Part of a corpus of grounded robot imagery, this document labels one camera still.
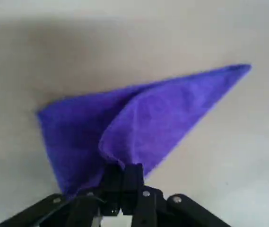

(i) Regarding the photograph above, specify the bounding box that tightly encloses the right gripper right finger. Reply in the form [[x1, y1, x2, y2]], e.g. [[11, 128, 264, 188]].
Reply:
[[122, 163, 232, 227]]

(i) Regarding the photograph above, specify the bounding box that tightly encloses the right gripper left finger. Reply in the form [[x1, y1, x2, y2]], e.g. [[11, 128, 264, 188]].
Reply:
[[0, 165, 125, 227]]

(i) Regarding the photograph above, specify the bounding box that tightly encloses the purple towel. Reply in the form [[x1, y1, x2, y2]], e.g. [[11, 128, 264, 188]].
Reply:
[[35, 63, 252, 197]]

